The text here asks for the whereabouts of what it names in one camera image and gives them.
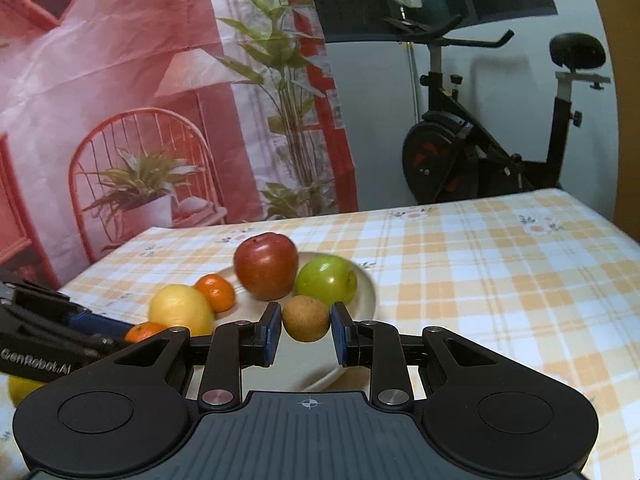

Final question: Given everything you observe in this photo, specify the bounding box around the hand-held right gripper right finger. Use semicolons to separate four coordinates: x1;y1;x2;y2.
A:
331;302;523;409

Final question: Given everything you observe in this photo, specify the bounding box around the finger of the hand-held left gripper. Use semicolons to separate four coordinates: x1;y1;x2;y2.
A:
70;331;128;357
67;308;133;337

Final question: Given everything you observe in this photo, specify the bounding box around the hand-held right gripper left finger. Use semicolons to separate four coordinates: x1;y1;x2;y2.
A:
95;302;282;409

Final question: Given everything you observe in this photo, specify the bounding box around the yellow lemon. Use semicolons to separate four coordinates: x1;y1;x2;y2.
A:
148;284;216;337
7;375;46;408

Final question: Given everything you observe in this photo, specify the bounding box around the small brown round fruit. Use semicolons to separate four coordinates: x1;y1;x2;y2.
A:
282;296;332;343

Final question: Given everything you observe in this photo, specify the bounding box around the cream round plate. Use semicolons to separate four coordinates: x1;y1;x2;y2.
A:
215;251;377;393

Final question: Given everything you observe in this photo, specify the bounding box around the small orange tangerine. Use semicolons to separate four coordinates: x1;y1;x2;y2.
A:
194;274;237;312
124;322;171;343

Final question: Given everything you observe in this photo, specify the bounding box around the green apple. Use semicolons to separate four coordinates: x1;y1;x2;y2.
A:
295;255;357;308

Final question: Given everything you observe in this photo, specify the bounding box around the red apple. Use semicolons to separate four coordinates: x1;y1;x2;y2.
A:
234;232;299;302

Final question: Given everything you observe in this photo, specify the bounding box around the orange checked tablecloth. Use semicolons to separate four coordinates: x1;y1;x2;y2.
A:
0;187;640;480

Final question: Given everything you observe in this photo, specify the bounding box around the black exercise bike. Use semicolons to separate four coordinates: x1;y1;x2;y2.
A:
382;14;613;206

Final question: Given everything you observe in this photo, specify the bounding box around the printed red wall backdrop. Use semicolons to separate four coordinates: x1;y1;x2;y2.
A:
0;0;361;291

